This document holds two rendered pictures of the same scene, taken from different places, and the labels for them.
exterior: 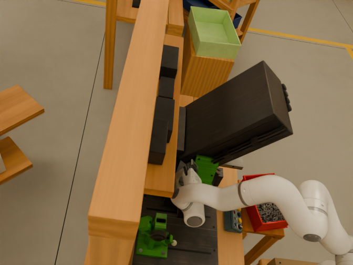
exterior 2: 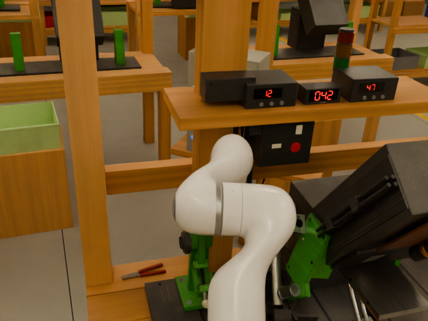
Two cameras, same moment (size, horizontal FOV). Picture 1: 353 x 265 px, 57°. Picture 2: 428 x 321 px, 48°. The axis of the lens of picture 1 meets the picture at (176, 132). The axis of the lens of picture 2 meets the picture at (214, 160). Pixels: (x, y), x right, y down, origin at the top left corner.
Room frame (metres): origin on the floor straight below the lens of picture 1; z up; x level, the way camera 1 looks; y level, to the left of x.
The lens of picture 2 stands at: (0.51, -1.26, 2.06)
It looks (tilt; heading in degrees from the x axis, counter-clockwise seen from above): 28 degrees down; 83
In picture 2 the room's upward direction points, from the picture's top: 3 degrees clockwise
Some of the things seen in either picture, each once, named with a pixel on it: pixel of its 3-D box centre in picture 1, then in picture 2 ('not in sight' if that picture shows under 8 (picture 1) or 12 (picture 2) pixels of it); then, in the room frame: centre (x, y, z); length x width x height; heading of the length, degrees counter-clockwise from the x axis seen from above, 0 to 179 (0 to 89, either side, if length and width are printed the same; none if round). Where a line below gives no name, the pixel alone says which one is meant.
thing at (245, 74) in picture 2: (155, 140); (227, 86); (0.70, 0.06, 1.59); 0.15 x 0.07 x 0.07; 10
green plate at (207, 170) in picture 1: (203, 167); (316, 251); (0.96, -0.18, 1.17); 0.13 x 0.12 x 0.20; 10
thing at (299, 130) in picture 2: not in sight; (279, 135); (0.88, 0.08, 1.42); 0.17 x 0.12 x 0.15; 10
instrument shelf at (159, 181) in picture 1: (149, 96); (308, 99); (0.98, 0.15, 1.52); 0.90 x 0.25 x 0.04; 10
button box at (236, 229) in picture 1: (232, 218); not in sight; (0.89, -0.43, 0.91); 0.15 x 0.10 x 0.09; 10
